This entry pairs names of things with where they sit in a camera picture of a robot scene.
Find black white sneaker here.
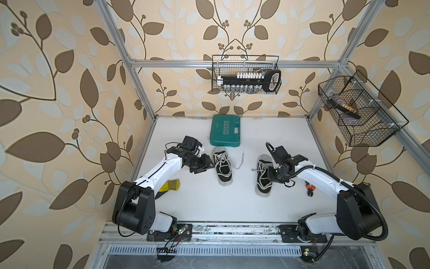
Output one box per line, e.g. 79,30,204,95
212,146,244,187
253,154,274,198

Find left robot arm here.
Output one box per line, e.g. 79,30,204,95
112,136,215,235

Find yellow tape on arm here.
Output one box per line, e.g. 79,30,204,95
155,179,181,199

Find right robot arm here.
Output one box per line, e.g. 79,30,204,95
265,143,389,242

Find orange black cutting pliers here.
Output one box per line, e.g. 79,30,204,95
306,182,316,197

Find green plastic tool case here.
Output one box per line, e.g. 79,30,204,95
209,114,241,148

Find black brush in basket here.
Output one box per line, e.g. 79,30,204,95
328,98,361,120

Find black socket set holder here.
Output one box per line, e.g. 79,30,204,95
215,69,282,94

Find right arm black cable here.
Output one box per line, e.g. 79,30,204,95
265,142,389,263

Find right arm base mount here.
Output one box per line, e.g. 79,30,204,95
278,213,328,243

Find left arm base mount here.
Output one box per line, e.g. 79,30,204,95
147,213,193,242

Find aluminium front rail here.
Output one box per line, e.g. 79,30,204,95
99,222,376,257

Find back wire basket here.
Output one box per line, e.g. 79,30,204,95
211,54,282,95

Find wire basket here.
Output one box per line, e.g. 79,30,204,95
211,54,282,95
318,70,409,147

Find aluminium frame back bar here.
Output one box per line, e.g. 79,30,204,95
129,59,342,69

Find right wire basket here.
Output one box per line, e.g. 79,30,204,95
318,70,409,147

